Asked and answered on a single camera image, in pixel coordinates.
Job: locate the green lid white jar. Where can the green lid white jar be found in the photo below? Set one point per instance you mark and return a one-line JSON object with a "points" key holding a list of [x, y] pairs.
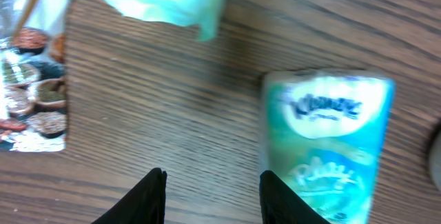
{"points": [[434, 162]]}

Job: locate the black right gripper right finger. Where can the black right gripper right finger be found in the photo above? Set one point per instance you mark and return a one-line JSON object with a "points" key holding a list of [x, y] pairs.
{"points": [[280, 205]]}

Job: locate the teal white tissue packet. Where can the teal white tissue packet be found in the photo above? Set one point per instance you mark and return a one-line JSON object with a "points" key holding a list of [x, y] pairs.
{"points": [[321, 133]]}

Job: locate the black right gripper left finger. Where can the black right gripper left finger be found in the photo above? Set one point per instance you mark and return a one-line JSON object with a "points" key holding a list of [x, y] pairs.
{"points": [[143, 204]]}

